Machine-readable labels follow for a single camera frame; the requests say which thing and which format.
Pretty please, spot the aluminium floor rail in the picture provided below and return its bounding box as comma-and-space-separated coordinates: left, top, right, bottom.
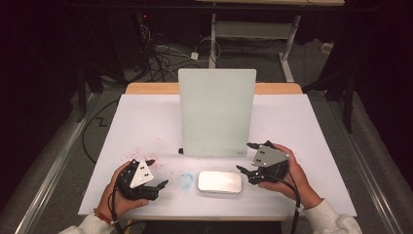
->
14, 92, 101, 234
327, 100, 403, 234

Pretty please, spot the white table cover sheet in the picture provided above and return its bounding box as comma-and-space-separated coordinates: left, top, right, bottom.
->
77, 94, 358, 218

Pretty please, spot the white board eraser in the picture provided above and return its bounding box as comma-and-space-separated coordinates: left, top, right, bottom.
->
197, 171, 244, 195

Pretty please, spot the right hand-held gripper black cable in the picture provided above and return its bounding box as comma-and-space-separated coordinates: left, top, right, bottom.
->
264, 175, 301, 234

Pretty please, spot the left hand-held gripper black cable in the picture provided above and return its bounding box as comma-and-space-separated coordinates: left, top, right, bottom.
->
110, 169, 131, 234

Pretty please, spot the tangle of dark cables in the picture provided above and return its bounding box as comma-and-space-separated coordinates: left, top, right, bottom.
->
135, 13, 203, 82

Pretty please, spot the person's left hand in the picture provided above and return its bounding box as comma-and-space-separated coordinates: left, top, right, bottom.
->
96, 161, 150, 221

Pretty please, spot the black floor cable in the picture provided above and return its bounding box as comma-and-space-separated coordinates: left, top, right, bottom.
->
81, 98, 120, 165

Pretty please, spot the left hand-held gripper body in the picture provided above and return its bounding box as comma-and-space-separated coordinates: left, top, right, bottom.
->
116, 158, 160, 201

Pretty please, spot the person's right hand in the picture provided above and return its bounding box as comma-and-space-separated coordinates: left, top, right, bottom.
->
257, 143, 324, 210

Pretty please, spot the white metal desk frame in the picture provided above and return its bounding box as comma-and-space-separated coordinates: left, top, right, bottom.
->
194, 0, 346, 83

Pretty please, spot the black metal stand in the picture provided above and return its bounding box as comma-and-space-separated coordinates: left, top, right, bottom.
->
303, 71, 357, 135
69, 64, 105, 123

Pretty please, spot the hand-held gripper black cable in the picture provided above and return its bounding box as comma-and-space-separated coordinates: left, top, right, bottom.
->
264, 175, 301, 234
110, 169, 131, 234

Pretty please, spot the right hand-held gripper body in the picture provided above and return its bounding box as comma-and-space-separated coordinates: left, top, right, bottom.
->
247, 139, 290, 185

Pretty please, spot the upright white whiteboard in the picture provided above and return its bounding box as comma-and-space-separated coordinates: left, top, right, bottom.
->
177, 68, 257, 159

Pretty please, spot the red wrist bracelet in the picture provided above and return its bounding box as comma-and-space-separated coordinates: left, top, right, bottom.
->
93, 208, 113, 225

